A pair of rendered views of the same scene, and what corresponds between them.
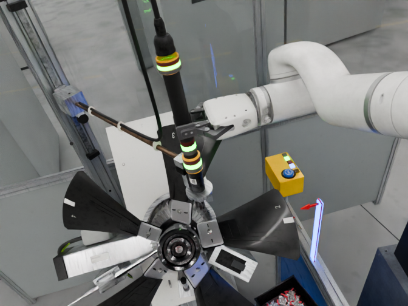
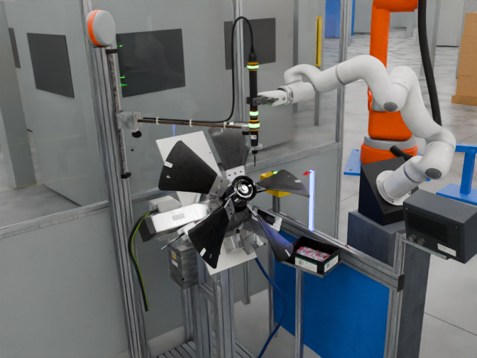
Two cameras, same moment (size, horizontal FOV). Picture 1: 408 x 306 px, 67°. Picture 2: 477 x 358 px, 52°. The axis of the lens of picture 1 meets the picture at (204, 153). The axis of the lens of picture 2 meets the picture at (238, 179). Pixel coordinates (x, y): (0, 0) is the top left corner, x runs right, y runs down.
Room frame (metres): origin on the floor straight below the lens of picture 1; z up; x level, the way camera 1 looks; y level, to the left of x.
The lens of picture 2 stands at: (-1.22, 1.12, 2.00)
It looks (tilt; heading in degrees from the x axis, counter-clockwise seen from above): 20 degrees down; 331
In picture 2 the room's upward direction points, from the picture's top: 2 degrees counter-clockwise
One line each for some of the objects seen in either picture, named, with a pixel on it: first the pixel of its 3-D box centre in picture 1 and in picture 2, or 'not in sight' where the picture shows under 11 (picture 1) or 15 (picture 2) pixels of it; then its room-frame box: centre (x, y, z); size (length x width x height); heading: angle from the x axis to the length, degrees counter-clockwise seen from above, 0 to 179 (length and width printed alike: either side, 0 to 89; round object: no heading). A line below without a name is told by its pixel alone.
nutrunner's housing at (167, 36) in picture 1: (184, 127); (253, 101); (0.55, 0.03, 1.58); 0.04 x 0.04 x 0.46
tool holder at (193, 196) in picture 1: (193, 176); (252, 137); (0.56, 0.04, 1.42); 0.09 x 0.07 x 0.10; 40
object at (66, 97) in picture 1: (70, 100); (128, 120); (1.03, 0.43, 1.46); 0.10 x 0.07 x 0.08; 40
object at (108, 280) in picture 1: (107, 281); (189, 229); (0.53, 0.38, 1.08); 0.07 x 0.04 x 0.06; 105
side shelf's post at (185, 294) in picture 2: not in sight; (184, 289); (1.09, 0.19, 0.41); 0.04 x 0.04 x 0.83; 5
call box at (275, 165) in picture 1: (283, 175); (276, 185); (0.88, -0.30, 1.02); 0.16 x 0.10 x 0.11; 5
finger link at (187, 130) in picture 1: (193, 132); (260, 101); (0.52, 0.01, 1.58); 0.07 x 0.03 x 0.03; 95
